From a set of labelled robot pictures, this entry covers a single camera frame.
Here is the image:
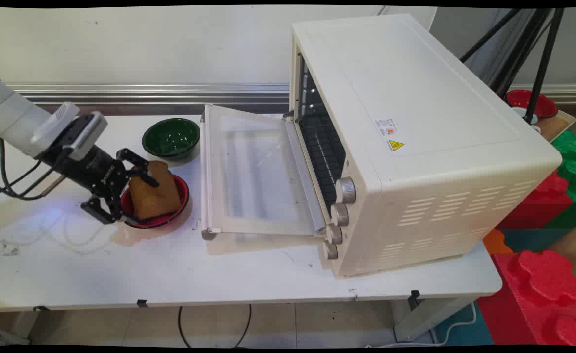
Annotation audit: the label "red bowl white inside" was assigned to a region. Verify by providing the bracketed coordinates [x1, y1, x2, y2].
[506, 89, 558, 119]

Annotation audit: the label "green enamel bowl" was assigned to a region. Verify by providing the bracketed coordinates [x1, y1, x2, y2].
[142, 118, 201, 161]

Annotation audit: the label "wooden tray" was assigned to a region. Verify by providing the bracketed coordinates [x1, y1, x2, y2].
[533, 110, 576, 143]

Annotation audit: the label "brown bread slice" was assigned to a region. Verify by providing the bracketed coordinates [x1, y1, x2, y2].
[129, 160, 182, 221]

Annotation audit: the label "cream toaster oven body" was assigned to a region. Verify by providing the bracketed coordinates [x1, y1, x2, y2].
[289, 13, 563, 280]

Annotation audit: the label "orange foam block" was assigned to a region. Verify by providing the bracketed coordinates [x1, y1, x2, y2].
[483, 229, 514, 256]

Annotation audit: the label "black hanging cable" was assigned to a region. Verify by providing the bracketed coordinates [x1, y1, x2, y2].
[178, 304, 253, 349]

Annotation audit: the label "white cup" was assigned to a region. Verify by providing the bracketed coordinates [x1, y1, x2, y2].
[511, 107, 542, 133]

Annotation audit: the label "black tripod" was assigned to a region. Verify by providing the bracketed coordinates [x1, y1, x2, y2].
[460, 7, 566, 125]

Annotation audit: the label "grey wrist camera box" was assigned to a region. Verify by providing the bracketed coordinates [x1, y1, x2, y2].
[66, 111, 108, 162]

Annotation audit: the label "red enamel bowl black rim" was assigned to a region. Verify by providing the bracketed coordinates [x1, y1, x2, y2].
[120, 174, 190, 229]

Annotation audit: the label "glass oven door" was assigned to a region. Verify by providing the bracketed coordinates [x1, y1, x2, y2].
[199, 103, 328, 241]

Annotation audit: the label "teal floor mat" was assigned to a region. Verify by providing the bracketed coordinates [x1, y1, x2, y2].
[434, 301, 495, 347]

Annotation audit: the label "blue foam block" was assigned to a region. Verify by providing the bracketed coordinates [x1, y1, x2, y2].
[501, 227, 571, 253]

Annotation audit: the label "red foam block large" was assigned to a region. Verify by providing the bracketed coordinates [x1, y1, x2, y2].
[477, 250, 576, 347]

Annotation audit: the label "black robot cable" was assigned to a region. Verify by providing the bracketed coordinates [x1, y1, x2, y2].
[0, 137, 67, 201]
[0, 159, 43, 200]

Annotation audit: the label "aluminium wall rail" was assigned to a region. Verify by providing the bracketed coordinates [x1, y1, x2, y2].
[6, 83, 291, 105]

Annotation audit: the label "white table leg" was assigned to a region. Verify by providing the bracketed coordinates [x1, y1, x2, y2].
[390, 294, 476, 343]

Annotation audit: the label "green foam block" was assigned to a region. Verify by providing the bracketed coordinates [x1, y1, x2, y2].
[550, 130, 576, 204]

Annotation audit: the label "white floor cable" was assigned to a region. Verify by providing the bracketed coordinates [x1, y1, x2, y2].
[366, 301, 479, 349]

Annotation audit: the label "red foam block small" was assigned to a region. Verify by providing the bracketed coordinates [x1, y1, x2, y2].
[496, 171, 574, 230]

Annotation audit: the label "warning sticker label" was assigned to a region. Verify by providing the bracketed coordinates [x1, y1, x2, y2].
[374, 118, 405, 153]

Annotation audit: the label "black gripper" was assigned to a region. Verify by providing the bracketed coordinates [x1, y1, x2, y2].
[37, 141, 160, 225]

